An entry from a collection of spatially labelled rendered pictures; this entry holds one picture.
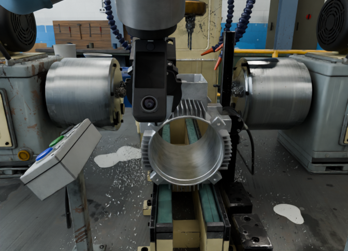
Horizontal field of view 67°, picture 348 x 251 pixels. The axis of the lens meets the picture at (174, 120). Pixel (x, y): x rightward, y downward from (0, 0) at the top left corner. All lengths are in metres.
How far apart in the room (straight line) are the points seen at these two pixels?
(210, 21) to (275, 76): 0.39
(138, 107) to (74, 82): 0.52
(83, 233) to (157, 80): 0.36
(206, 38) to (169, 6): 0.81
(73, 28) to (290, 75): 5.89
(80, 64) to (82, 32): 5.53
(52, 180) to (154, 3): 0.29
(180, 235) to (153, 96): 0.36
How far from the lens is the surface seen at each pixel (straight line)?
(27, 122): 0.91
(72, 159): 0.45
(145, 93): 0.35
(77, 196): 0.54
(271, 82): 0.86
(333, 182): 0.99
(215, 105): 0.67
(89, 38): 6.34
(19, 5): 0.23
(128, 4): 0.34
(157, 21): 0.34
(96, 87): 0.83
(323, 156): 0.99
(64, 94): 0.85
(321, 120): 0.94
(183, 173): 0.62
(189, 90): 0.59
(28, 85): 0.87
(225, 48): 0.77
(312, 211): 0.82
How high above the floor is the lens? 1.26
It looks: 19 degrees down
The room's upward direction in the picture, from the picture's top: straight up
